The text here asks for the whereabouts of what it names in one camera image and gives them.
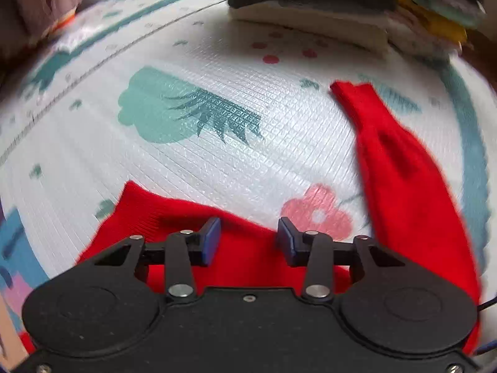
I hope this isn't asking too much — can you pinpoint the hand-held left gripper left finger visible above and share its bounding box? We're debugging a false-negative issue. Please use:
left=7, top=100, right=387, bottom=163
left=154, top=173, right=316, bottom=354
left=76, top=217, right=222, bottom=304

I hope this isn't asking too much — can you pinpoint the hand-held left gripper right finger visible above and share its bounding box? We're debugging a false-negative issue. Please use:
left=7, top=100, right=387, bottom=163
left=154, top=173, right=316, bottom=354
left=276, top=216, right=409, bottom=304

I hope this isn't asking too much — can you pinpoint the red knit sweater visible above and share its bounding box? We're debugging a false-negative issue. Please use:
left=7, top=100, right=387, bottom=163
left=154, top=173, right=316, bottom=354
left=19, top=80, right=483, bottom=358

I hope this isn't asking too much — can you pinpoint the dark and white folded clothes stack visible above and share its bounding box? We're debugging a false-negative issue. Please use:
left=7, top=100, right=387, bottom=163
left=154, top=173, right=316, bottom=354
left=227, top=0, right=401, bottom=53

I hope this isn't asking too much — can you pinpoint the colourful folded clothes stack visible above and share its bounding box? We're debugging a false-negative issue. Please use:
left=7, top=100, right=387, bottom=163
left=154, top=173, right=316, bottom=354
left=384, top=0, right=488, bottom=62

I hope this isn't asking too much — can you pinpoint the printed foam play mat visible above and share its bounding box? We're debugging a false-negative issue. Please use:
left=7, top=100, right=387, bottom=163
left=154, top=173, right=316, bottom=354
left=0, top=0, right=497, bottom=344

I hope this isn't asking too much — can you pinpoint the small orange item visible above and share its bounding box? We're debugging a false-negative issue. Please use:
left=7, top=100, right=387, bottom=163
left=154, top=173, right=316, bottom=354
left=54, top=9, right=76, bottom=31

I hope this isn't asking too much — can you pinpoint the brown cloth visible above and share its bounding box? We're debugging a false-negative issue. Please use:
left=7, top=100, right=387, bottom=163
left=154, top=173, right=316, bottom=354
left=0, top=0, right=84, bottom=49

